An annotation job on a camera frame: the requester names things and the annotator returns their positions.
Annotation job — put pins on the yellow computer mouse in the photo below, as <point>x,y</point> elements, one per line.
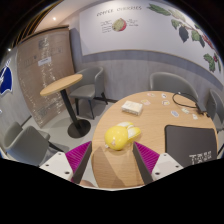
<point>116,137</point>

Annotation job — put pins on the dark grey mouse pad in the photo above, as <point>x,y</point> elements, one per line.
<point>186,141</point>

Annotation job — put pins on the small white card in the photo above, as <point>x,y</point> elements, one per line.
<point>165,102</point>
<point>145,102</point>
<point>185,110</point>
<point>151,94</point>
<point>174,113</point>

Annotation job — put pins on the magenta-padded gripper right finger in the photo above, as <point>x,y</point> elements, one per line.
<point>148,158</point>

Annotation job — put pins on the tall round wooden table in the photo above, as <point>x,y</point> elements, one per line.
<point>61,84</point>

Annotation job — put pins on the ceiling lights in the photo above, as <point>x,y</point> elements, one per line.
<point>54,18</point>

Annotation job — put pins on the blue wall sign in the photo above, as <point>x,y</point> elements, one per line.
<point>5,80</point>

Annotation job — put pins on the brown printed wall panel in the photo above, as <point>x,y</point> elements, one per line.
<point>43,80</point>

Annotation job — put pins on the white coffee cherry wall mural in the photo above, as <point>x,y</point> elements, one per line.
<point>146,30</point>

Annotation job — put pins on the white tissue pack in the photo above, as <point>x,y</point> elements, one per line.
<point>132,107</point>

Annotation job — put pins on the dark grey power adapter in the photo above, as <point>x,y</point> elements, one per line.
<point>202,108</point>

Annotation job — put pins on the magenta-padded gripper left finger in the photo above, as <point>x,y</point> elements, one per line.
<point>77,159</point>

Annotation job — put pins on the grey armchair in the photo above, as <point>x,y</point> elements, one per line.
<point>25,143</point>
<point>170,82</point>
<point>215,103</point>
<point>89,83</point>

